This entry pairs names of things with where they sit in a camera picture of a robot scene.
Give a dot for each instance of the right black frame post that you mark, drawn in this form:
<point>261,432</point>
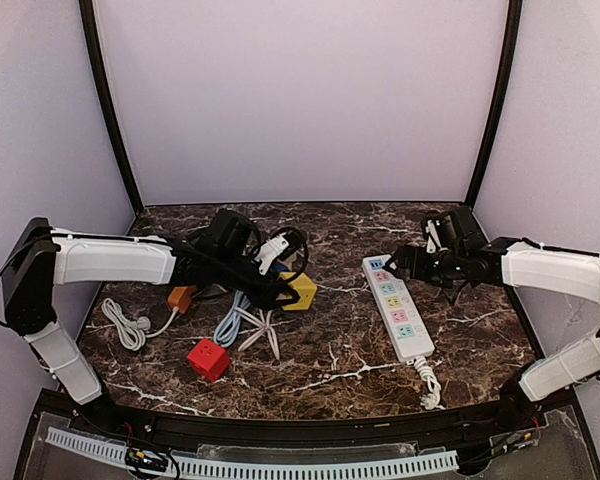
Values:
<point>506,59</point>

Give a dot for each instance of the orange power strip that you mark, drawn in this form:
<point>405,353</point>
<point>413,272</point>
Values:
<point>180,298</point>

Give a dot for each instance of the red cube socket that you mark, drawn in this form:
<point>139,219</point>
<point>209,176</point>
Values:
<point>208,360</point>

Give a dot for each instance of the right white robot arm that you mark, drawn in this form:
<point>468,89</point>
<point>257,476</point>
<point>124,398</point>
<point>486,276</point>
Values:
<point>518,263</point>

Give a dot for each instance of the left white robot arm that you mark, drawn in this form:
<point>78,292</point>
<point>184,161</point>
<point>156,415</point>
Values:
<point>44,258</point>

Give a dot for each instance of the black front rail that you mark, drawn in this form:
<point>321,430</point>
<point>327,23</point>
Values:
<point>467,427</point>

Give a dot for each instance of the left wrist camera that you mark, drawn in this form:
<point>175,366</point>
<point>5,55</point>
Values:
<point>230,231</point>

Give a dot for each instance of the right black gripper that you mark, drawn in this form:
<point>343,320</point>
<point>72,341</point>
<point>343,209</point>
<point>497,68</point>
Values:
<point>415,262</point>

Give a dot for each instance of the yellow cube socket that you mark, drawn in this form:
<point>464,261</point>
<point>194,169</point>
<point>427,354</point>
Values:
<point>306,290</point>

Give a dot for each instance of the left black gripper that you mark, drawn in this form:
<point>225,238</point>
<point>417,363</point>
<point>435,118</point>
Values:
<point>268,288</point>

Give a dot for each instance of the black frame post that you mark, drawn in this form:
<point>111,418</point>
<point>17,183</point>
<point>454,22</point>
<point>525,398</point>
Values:
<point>103,91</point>
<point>506,59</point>

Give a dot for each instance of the white slotted cable duct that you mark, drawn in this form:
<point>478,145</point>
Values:
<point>113,453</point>

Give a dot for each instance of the left black frame post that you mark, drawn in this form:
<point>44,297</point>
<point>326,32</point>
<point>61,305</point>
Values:
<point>103,91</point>

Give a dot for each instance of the blue cube socket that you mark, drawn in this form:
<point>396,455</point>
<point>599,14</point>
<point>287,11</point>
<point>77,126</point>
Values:
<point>282,270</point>

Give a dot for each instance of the white power strip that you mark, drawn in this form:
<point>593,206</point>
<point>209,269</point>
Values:
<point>399,313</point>

